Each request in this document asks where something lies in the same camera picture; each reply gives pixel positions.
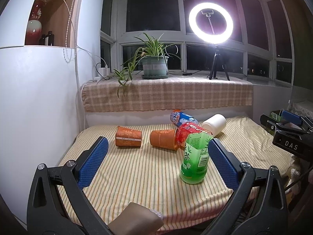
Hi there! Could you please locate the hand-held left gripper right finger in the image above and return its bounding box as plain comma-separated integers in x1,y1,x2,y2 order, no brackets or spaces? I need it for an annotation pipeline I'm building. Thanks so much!
203,138,289,235

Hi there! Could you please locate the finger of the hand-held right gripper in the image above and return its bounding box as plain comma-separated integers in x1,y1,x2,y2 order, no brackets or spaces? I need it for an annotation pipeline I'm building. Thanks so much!
260,114,306,136
281,110,313,134

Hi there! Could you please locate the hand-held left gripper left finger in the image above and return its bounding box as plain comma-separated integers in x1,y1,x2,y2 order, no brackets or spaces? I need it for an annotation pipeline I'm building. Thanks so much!
26,136,110,235

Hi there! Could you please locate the orange patterned paper cup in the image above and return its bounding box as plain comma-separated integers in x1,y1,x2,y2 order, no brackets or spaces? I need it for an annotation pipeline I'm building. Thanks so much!
150,128,179,151
115,126,143,148

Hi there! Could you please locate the green cardboard box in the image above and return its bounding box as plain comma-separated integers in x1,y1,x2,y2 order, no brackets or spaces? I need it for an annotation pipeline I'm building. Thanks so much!
270,110,285,123

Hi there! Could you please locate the white lace cloth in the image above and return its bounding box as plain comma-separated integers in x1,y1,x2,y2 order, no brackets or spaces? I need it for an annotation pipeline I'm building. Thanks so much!
287,100,313,121

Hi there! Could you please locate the beige plush toy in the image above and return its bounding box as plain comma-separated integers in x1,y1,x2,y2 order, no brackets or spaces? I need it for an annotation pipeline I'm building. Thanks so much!
287,157,303,189

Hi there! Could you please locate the green label cut bottle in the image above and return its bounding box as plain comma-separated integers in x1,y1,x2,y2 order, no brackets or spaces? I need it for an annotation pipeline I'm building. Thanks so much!
180,132,213,184

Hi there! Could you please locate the white plastic jar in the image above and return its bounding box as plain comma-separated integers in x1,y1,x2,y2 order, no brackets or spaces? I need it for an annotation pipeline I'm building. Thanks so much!
202,114,227,138

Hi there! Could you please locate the red label cut bottle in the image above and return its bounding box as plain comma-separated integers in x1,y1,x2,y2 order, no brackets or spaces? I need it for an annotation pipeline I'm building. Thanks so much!
175,122,213,151

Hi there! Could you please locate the blue orange label cut bottle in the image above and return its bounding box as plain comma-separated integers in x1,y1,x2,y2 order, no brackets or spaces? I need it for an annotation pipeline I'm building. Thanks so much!
170,109,199,128

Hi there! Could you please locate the brown cushion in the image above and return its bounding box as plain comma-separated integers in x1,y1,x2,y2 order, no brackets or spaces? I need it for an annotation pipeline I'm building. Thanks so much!
108,202,164,235

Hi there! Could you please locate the black tripod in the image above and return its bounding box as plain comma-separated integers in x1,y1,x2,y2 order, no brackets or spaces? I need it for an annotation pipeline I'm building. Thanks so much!
209,45,231,81

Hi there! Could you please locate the beige plaid cloth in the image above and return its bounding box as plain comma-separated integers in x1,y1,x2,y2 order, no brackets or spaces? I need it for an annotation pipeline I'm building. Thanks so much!
81,75,254,113

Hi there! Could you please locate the green pot saucer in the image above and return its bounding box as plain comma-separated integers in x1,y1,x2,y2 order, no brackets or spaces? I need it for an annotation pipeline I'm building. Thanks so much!
141,73,170,80

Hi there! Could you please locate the green plant pot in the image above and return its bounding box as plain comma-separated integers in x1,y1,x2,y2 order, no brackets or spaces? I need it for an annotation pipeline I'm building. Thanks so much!
141,56,169,77

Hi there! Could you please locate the phone holder clamp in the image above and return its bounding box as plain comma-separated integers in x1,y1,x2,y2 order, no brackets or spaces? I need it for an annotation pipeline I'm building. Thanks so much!
201,10,216,36

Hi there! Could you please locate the spider plant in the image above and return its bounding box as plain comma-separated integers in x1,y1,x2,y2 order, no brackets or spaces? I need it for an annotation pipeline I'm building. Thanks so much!
108,33,183,99

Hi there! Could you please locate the red white vase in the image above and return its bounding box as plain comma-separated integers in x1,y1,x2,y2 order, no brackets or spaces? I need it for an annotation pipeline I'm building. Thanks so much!
27,0,47,46

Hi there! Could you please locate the wooden niche shelf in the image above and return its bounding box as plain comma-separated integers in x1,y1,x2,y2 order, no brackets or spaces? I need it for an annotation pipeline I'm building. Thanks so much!
24,0,85,48

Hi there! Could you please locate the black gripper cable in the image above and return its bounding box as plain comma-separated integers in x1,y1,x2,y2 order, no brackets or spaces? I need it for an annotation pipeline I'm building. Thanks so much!
284,164,313,193

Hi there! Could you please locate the black ring light cable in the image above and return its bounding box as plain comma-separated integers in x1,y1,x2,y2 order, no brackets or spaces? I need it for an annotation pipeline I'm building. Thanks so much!
168,70,211,77

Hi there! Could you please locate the white window frame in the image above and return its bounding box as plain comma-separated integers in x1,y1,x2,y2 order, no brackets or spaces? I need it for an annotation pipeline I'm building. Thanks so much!
100,0,294,89

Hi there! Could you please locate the white bead cord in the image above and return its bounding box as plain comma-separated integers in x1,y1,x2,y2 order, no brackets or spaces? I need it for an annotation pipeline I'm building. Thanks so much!
64,0,82,63

